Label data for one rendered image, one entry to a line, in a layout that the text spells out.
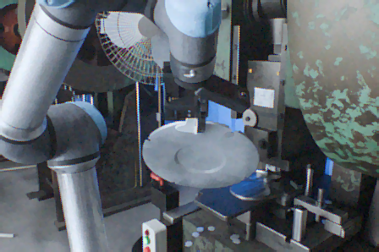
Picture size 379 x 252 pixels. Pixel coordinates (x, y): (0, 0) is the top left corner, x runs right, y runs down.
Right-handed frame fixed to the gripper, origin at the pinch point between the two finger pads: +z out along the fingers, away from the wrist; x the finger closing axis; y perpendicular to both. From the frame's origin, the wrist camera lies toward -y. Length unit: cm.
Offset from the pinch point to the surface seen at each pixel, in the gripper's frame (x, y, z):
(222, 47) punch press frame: -35.3, -8.2, 11.6
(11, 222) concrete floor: -26, 125, 172
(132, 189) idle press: -54, 44, 183
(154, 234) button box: 12, 14, 48
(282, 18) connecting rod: -36.2, -23.8, 0.9
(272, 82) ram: -21.7, -21.6, 11.4
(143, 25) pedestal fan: -82, 23, 45
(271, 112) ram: -15.5, -21.6, 17.6
